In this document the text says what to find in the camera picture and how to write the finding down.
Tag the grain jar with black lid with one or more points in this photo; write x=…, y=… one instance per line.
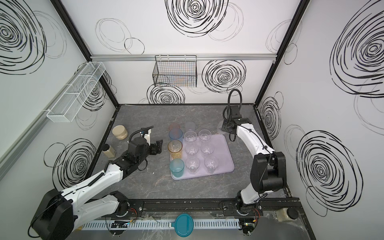
x=287, y=214

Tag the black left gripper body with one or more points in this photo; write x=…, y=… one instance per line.
x=153, y=148

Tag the small pink plastic glass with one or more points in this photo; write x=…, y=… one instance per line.
x=174, y=126

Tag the white mesh wall shelf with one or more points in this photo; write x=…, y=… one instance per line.
x=84, y=91

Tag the clear faceted tumbler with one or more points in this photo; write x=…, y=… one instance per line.
x=211, y=164
x=192, y=148
x=207, y=149
x=205, y=136
x=192, y=164
x=190, y=136

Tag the lilac plastic tray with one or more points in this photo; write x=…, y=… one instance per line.
x=222, y=152

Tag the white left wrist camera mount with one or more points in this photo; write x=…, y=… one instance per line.
x=147, y=135

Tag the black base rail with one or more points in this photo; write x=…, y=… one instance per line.
x=226, y=207

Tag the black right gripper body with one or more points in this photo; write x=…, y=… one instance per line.
x=227, y=126

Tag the oat jar with beige lid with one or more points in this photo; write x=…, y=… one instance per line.
x=120, y=132

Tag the aluminium wall rail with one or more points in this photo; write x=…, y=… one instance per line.
x=183, y=57

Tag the white slotted cable duct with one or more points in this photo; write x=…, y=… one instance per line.
x=199, y=224

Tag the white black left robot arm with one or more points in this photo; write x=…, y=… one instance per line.
x=61, y=212

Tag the tall yellow plastic glass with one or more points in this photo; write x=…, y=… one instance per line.
x=175, y=148

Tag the black wire wall basket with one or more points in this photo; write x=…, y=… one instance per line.
x=176, y=73

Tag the teal dimpled plastic glass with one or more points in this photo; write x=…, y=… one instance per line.
x=177, y=168

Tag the tall blue textured glass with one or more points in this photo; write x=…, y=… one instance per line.
x=176, y=134

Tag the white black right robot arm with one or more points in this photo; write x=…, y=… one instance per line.
x=268, y=172

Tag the teal round lid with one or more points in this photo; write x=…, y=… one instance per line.
x=183, y=225

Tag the frosted dimpled glass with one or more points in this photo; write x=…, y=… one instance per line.
x=190, y=126

